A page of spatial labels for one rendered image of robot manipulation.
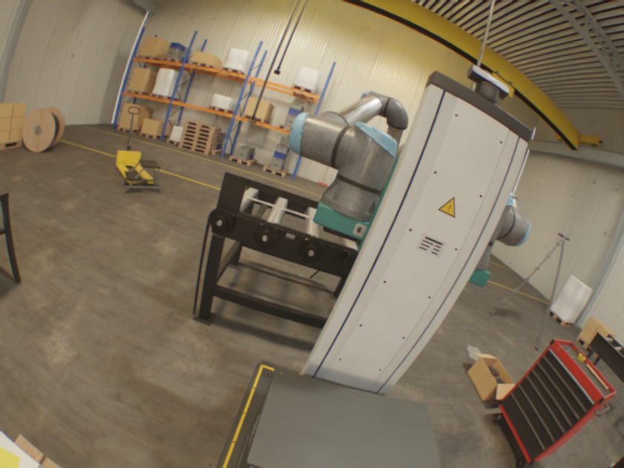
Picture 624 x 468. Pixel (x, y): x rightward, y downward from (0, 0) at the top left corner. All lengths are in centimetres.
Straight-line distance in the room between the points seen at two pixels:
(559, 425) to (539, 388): 39
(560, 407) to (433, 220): 200
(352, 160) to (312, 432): 76
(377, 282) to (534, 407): 205
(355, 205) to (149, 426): 148
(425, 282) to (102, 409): 166
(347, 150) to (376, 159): 9
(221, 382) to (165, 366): 38
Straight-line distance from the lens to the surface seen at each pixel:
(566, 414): 240
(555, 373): 244
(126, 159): 594
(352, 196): 76
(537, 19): 1038
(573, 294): 889
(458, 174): 73
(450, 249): 77
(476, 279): 98
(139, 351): 190
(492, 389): 287
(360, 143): 77
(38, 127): 714
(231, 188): 163
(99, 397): 173
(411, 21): 828
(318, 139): 81
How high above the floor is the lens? 148
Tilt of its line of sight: 19 degrees down
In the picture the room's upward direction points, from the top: 20 degrees clockwise
